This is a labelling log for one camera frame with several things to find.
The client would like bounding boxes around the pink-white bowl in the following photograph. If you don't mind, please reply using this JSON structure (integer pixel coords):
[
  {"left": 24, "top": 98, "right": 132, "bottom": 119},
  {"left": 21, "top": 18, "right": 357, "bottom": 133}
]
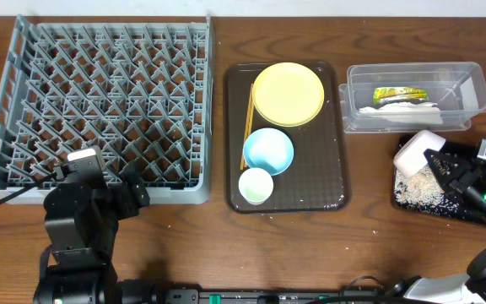
[{"left": 393, "top": 130, "right": 446, "bottom": 178}]

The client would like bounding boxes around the green yellow snack wrapper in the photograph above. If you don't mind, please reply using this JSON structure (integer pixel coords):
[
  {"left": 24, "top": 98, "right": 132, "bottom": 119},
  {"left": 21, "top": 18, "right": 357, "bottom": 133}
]
[{"left": 373, "top": 87, "right": 428, "bottom": 105}]

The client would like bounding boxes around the small white cup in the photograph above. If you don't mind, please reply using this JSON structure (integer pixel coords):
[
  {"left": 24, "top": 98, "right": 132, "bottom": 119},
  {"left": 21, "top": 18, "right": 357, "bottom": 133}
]
[{"left": 238, "top": 168, "right": 274, "bottom": 205}]

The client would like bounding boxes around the light blue bowl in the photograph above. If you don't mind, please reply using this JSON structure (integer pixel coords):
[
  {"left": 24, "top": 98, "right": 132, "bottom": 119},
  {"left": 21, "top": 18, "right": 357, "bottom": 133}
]
[{"left": 243, "top": 128, "right": 294, "bottom": 176}]

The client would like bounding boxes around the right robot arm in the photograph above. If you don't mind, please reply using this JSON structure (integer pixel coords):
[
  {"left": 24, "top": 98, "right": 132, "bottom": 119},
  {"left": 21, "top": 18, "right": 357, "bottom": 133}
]
[{"left": 403, "top": 144, "right": 486, "bottom": 303}]

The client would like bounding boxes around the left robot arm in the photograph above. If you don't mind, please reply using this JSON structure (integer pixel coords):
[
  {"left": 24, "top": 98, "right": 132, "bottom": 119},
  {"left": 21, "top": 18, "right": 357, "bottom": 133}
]
[{"left": 33, "top": 160, "right": 163, "bottom": 304}]

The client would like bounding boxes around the pile of rice waste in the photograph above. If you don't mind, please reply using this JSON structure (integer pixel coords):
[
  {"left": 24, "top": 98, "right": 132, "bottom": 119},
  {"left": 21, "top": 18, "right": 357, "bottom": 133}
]
[{"left": 393, "top": 165, "right": 459, "bottom": 216}]

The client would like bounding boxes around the black waste tray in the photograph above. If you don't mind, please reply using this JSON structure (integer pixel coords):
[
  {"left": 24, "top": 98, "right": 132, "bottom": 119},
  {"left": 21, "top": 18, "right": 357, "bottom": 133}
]
[{"left": 392, "top": 130, "right": 486, "bottom": 226}]

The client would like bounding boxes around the white crumpled napkin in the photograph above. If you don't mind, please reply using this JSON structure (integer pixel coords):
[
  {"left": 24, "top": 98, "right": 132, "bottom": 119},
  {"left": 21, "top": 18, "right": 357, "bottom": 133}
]
[{"left": 359, "top": 102, "right": 443, "bottom": 125}]

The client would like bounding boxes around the clear plastic bin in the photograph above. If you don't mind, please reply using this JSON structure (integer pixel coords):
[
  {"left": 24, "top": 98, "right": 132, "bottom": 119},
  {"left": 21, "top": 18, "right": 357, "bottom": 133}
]
[{"left": 338, "top": 62, "right": 486, "bottom": 133}]

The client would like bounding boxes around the grey plastic dish rack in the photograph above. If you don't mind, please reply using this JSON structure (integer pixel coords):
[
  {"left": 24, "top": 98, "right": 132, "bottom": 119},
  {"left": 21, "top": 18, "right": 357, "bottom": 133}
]
[{"left": 0, "top": 16, "right": 215, "bottom": 204}]

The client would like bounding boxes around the dark brown serving tray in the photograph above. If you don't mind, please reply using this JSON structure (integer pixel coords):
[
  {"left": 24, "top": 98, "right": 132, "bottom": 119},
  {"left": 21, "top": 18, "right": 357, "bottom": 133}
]
[{"left": 223, "top": 61, "right": 351, "bottom": 214}]

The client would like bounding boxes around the wooden chopstick left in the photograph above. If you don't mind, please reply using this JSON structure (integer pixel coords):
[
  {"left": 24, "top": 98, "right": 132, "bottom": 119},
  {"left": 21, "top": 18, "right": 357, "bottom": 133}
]
[{"left": 240, "top": 84, "right": 254, "bottom": 171}]

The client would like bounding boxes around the wooden chopstick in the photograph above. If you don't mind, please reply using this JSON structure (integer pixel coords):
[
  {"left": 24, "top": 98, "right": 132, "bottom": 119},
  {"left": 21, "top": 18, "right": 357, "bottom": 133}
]
[
  {"left": 240, "top": 84, "right": 254, "bottom": 171},
  {"left": 244, "top": 85, "right": 254, "bottom": 140}
]

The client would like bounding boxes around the yellow plate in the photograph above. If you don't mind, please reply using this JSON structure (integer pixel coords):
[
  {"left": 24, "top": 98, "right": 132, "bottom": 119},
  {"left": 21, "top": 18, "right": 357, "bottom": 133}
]
[{"left": 251, "top": 62, "right": 325, "bottom": 127}]

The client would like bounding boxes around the wooden chopstick right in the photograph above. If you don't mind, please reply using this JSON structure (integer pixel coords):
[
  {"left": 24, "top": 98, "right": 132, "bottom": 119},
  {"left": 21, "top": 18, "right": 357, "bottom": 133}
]
[{"left": 244, "top": 85, "right": 254, "bottom": 140}]

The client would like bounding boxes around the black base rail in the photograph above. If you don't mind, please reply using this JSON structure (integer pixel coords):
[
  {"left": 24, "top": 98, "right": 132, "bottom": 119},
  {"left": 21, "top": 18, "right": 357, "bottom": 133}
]
[{"left": 163, "top": 288, "right": 383, "bottom": 304}]

